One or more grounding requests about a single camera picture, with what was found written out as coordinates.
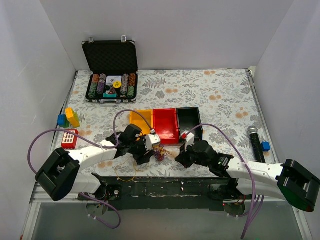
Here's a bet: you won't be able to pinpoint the purple wire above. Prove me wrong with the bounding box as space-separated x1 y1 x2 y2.
154 148 167 162

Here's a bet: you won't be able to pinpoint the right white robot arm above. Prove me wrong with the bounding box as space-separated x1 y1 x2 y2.
175 140 320 213

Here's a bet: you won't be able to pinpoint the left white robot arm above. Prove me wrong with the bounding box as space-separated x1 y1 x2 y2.
35 124 161 202

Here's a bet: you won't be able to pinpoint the yellow plastic bin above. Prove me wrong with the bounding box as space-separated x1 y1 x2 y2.
130 109 154 135

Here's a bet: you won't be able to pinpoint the floral table mat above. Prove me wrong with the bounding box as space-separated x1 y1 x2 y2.
51 68 278 179

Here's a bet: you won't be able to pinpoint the black plastic bin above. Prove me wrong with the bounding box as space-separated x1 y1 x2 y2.
176 107 203 142

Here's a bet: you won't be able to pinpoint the red plastic bin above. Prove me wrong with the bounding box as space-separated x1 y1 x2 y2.
153 108 179 145

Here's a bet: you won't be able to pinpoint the black microphone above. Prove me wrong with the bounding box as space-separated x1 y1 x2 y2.
247 125 266 164

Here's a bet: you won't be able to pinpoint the red white toy brick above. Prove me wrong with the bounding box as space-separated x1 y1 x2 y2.
61 129 79 150

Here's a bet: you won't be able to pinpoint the small blue block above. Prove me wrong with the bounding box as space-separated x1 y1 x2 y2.
261 141 271 152

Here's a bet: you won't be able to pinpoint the stacked coloured toy bricks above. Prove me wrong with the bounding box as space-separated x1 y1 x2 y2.
57 107 81 129

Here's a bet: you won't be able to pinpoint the black poker chip case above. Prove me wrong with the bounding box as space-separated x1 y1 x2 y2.
81 35 139 104

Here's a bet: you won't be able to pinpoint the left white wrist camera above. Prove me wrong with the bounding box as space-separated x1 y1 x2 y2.
145 134 161 151

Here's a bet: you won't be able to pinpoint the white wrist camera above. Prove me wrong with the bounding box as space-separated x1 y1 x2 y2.
181 130 195 150
145 134 161 151

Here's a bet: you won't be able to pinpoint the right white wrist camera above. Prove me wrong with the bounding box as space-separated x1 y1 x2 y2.
181 130 195 150

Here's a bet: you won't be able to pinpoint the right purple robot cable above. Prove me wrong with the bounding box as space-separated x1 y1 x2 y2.
187 123 264 240

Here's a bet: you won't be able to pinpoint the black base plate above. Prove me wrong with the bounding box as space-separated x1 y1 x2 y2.
77 175 258 212

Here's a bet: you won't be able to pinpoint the aluminium frame rail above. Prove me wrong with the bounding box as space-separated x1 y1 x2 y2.
30 183 83 203

